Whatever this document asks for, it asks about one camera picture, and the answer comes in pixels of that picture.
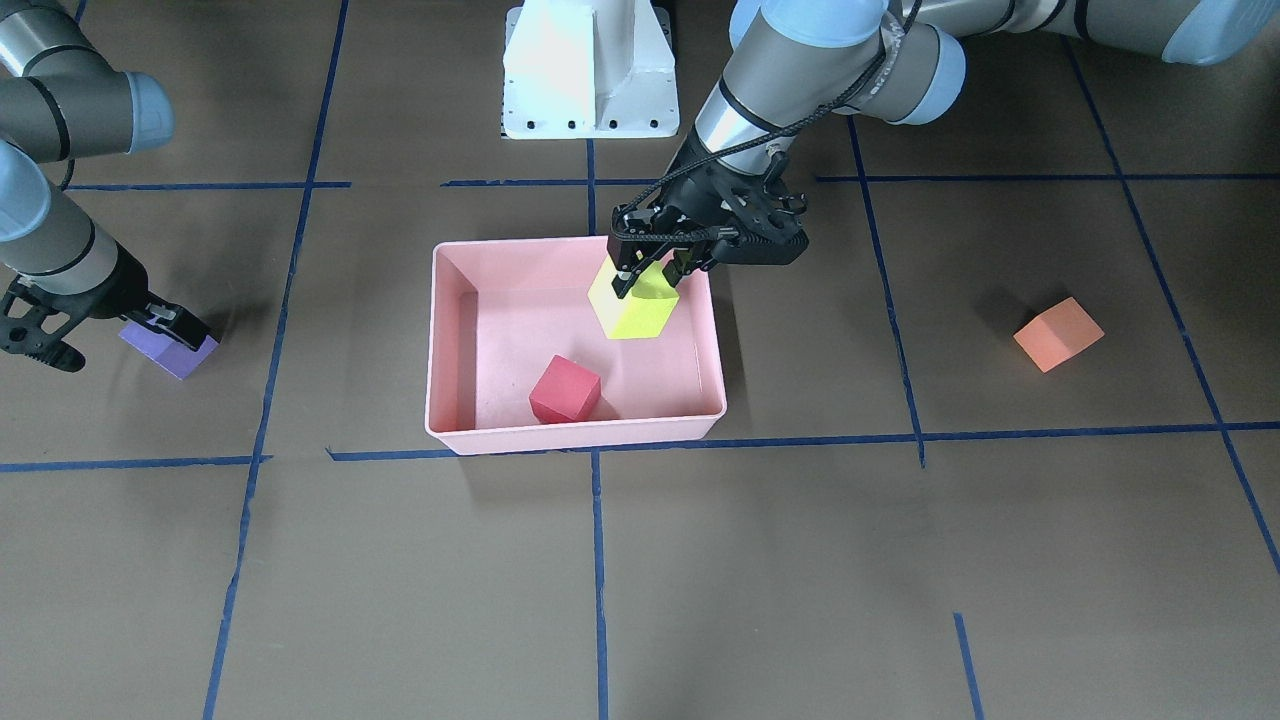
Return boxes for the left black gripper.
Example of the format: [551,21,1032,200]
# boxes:
[607,133,809,300]

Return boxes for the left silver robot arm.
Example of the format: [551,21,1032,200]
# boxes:
[603,1,1277,299]

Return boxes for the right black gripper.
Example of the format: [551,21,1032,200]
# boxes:
[1,250,212,373]

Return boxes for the orange foam block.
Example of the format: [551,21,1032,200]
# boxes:
[1012,297,1105,373]

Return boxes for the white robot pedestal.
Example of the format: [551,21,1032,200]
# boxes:
[500,1,680,141]

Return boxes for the red foam block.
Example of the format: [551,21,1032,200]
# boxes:
[527,355,602,424]

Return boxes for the purple foam block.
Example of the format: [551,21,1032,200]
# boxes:
[118,322,219,380]

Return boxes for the pink plastic bin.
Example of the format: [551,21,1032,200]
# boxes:
[424,236,727,455]

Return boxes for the yellow foam block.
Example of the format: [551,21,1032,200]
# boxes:
[588,256,680,340]

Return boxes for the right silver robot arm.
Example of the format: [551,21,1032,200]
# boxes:
[1,1,218,379]

